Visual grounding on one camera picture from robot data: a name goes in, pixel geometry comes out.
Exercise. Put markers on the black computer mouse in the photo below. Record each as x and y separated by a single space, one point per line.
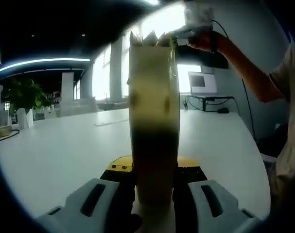
223 111

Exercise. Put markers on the white plant pot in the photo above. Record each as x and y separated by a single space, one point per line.
24 119

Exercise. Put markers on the small wooden box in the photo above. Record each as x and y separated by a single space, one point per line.
1 132

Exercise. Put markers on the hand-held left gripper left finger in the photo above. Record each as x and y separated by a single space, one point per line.
98 199

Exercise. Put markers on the white pillar board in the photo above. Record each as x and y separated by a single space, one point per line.
67 85

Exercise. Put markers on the gold mask box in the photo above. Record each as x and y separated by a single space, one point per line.
152 109

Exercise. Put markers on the person's right hand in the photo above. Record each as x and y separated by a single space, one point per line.
208 42

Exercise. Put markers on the person's left hand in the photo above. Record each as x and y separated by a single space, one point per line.
136 224

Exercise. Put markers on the white table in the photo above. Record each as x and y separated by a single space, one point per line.
64 150

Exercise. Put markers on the green potted plant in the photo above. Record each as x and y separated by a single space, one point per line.
25 94

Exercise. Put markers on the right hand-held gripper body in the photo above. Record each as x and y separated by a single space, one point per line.
199 18

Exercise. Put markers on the long curved ceiling light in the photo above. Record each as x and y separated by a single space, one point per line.
40 61

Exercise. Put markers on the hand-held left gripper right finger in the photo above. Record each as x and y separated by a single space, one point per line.
210 201

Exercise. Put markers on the black laptop stand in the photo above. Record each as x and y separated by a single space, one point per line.
210 97

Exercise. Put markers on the black wall monitor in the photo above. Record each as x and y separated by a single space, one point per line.
210 59

